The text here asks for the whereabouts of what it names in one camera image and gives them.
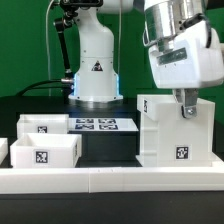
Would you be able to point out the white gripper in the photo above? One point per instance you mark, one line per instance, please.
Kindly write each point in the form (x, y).
(184, 55)

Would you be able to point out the white drawer cabinet frame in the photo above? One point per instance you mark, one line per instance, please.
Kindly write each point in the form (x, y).
(167, 139)

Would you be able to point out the white front drawer box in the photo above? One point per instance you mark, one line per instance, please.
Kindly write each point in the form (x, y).
(36, 150)

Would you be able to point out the white drawer box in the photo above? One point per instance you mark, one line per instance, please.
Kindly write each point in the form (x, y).
(42, 123)
(36, 150)

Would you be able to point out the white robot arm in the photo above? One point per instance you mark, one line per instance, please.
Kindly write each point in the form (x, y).
(96, 81)

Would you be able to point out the white rear drawer box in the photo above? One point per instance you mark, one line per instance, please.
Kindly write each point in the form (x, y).
(42, 123)

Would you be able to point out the white marker sheet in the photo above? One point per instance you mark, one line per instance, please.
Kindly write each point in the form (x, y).
(102, 124)

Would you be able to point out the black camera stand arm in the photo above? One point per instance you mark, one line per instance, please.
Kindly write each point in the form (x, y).
(70, 9)

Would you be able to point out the white left border rail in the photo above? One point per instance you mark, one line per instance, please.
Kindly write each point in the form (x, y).
(3, 149)

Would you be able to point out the white border rail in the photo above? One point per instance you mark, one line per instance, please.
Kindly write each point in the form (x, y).
(97, 180)
(3, 149)

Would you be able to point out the white front border rail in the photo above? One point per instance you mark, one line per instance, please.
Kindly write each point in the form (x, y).
(97, 180)

